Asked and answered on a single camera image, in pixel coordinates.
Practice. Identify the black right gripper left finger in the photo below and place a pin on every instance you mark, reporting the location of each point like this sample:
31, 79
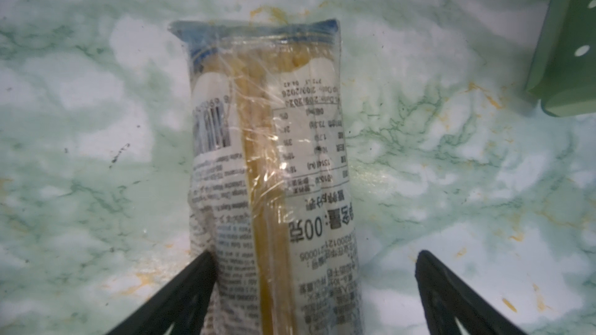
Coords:
180, 307

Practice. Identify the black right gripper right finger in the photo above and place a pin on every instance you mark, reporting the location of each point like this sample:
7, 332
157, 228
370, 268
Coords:
449, 303

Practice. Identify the green wooden shelf unit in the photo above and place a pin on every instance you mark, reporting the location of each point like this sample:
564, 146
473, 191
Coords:
562, 72

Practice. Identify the clear blue spaghetti package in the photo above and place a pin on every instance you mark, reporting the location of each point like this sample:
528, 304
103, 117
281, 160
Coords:
269, 192

